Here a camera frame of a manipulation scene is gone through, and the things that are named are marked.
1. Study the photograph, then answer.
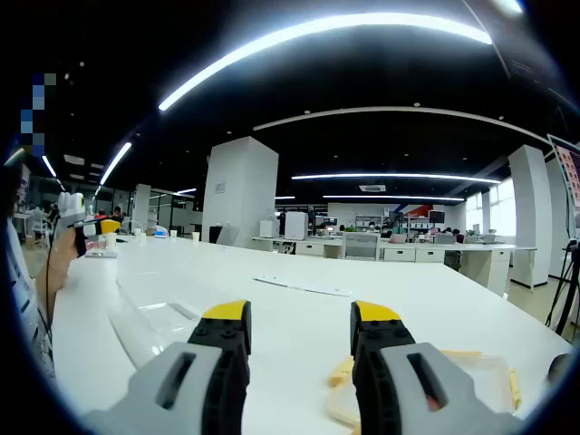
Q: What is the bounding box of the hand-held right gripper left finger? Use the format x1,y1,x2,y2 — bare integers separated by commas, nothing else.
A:
83,298,253,435

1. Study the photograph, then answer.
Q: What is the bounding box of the grey mesh chair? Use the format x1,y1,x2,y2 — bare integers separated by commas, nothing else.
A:
343,231,382,262

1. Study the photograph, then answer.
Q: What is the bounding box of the black tripod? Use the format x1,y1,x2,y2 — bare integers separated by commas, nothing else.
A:
545,237,580,337

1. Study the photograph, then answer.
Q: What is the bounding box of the white perforated strip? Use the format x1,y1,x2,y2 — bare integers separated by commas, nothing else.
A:
253,275,353,298

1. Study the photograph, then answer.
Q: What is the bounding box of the clear storage box lid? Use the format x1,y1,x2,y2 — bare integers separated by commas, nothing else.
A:
325,348,523,430

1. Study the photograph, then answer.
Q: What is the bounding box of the unlit curved ceiling strip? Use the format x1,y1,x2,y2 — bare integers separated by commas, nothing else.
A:
252,106,552,146

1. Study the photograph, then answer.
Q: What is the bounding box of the clear plastic storage box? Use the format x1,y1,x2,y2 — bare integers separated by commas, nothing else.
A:
111,270,204,369

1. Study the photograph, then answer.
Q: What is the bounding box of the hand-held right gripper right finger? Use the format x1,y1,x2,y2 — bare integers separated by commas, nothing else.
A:
349,299,531,435

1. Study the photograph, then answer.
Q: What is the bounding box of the grey chair back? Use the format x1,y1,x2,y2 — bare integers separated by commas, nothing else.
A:
216,226,241,247

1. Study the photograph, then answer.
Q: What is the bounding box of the bright window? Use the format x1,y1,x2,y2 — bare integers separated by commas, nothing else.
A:
491,179,517,237

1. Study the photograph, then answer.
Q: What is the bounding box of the white office desk row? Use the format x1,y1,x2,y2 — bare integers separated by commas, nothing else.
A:
251,234,539,298

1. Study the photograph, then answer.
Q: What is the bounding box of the black cable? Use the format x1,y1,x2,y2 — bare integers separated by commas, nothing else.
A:
43,212,63,336

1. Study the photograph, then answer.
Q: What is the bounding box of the large white box appliance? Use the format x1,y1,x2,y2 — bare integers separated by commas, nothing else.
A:
284,212,311,240

